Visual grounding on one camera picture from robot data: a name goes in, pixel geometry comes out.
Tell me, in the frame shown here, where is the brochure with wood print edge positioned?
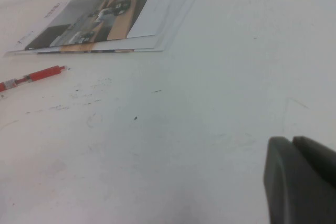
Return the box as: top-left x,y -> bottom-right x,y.
36,0 -> 195,53

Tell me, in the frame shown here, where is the office photo brochure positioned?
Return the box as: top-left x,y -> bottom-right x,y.
4,0 -> 180,53

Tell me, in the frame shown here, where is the red gel pen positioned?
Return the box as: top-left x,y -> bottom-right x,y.
0,65 -> 68,93

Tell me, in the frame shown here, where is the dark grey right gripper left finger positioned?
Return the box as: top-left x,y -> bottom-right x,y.
264,136 -> 336,224

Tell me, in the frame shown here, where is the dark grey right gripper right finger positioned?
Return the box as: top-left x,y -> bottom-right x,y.
292,136 -> 336,182

